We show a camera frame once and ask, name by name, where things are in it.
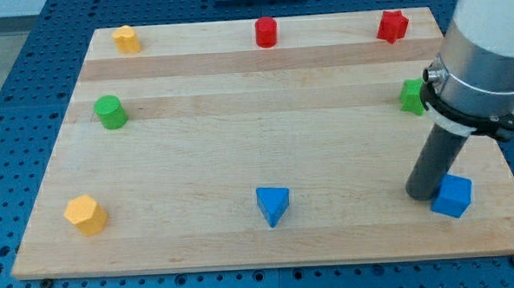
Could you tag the black flange mount ring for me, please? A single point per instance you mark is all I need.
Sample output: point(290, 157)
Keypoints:
point(468, 111)

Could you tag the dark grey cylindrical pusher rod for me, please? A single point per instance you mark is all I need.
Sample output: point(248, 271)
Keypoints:
point(437, 155)

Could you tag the blue cube block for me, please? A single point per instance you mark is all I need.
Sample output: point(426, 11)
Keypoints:
point(454, 196)

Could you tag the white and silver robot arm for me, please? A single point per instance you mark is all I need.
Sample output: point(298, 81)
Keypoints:
point(478, 47)

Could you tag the blue triangle block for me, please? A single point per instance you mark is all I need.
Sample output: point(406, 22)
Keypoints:
point(272, 202)

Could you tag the green star block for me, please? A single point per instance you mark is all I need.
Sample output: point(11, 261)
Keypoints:
point(410, 96)

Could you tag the red star block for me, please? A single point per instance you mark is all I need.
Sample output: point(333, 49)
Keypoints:
point(392, 26)

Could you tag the wooden board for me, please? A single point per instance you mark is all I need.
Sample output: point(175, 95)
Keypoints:
point(211, 117)

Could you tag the red cylinder block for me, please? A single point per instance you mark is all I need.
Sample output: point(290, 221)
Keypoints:
point(265, 30)

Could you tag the green cylinder block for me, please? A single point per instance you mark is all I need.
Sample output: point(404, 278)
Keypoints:
point(109, 110)

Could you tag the yellow heart block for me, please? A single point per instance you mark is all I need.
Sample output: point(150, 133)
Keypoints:
point(126, 40)

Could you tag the yellow hexagon block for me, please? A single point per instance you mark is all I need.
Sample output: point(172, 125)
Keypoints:
point(86, 214)

